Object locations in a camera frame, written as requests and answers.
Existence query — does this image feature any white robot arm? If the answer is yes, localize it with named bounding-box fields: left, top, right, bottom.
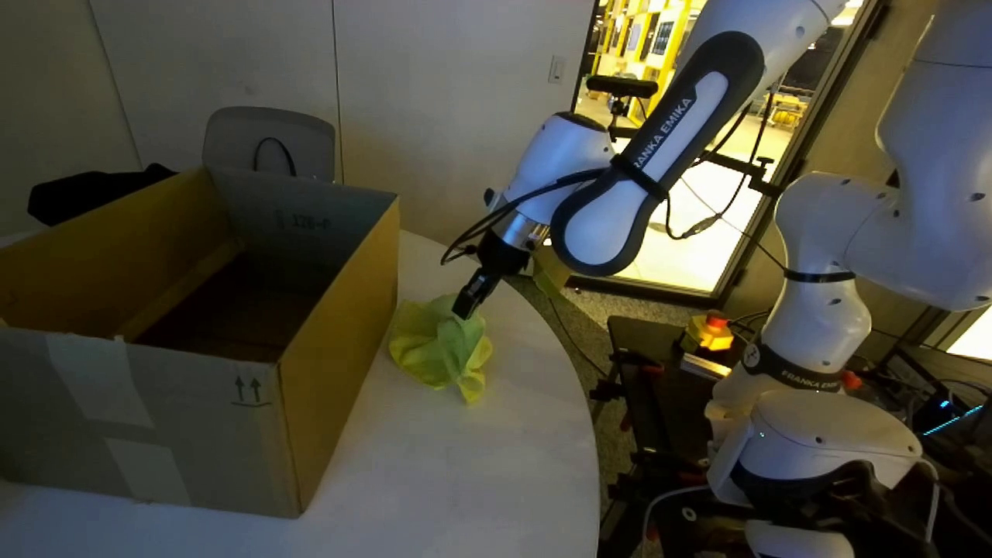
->
left=452, top=0, right=992, bottom=505

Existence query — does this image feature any black bag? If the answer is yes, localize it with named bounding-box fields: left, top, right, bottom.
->
left=29, top=165, right=170, bottom=225

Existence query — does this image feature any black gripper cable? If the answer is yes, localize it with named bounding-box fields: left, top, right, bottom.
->
left=437, top=167, right=614, bottom=268

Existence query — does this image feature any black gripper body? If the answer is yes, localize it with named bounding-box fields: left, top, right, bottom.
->
left=452, top=233, right=530, bottom=320

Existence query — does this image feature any yellow microfiber cloth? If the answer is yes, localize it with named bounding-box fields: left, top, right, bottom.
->
left=384, top=294, right=492, bottom=405

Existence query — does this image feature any large cardboard box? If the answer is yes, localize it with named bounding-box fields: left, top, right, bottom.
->
left=0, top=167, right=399, bottom=518

